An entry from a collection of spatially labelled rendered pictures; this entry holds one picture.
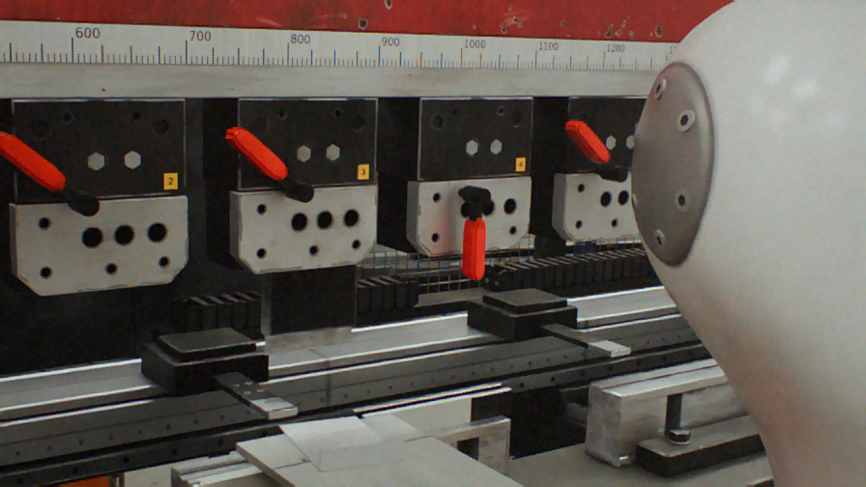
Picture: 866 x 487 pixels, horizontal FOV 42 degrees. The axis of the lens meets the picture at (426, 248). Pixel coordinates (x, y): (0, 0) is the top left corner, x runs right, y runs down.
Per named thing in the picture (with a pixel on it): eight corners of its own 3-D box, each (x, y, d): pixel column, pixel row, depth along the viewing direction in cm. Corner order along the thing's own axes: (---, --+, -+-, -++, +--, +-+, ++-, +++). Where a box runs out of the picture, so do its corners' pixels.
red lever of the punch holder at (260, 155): (245, 125, 98) (318, 191, 104) (224, 121, 101) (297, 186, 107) (232, 140, 98) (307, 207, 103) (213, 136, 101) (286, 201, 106)
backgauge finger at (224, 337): (231, 438, 116) (231, 391, 115) (140, 372, 137) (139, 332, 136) (331, 418, 123) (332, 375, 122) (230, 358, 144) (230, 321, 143)
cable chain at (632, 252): (502, 295, 178) (503, 271, 178) (479, 288, 183) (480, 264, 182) (691, 270, 203) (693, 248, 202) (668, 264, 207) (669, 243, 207)
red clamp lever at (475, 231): (475, 282, 116) (478, 188, 114) (450, 274, 119) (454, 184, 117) (488, 280, 117) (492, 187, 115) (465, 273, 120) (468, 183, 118)
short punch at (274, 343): (270, 358, 112) (270, 264, 110) (260, 353, 114) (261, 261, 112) (355, 345, 118) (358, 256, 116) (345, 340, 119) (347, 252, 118)
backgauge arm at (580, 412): (635, 519, 159) (642, 424, 156) (389, 393, 210) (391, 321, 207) (675, 507, 163) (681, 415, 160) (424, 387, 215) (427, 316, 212)
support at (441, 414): (364, 444, 120) (365, 416, 120) (360, 442, 121) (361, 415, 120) (470, 421, 128) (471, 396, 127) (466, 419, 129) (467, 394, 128)
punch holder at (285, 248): (239, 275, 105) (239, 98, 102) (202, 259, 112) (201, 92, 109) (375, 262, 113) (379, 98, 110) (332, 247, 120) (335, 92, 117)
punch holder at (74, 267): (18, 299, 94) (12, 99, 91) (-8, 278, 100) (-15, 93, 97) (188, 281, 102) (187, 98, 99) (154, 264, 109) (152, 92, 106)
